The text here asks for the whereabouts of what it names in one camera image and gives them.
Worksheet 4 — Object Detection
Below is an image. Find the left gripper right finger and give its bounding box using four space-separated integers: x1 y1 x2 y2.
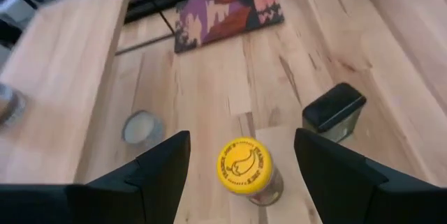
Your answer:
294 128 447 224

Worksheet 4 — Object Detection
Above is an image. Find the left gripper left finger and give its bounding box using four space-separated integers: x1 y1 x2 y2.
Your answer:
0 130 191 224

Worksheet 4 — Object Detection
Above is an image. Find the yellow-lid spice jar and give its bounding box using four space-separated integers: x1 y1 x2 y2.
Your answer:
216 136 284 207

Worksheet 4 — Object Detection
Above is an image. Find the tan-lid clear spice jar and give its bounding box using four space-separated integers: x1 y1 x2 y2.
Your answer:
0 82 27 127

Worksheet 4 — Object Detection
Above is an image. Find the grey cylinder under shelf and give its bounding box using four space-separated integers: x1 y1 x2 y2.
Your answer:
121 110 165 147

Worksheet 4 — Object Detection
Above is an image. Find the wooden shelf with black legs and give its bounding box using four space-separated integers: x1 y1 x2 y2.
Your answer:
0 0 175 185

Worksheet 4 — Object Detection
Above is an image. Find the canyon picture book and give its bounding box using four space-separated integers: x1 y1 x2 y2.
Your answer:
173 0 284 54

